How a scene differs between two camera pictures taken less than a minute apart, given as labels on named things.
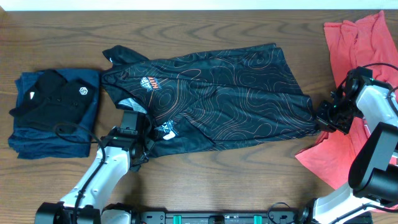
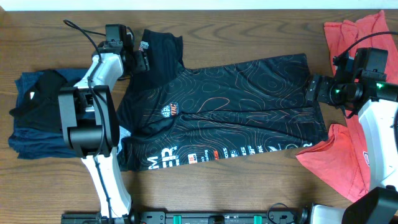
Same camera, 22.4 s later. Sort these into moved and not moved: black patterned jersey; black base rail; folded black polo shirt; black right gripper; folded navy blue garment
Moved: black patterned jersey; black right gripper
Not moved: folded black polo shirt; black base rail; folded navy blue garment
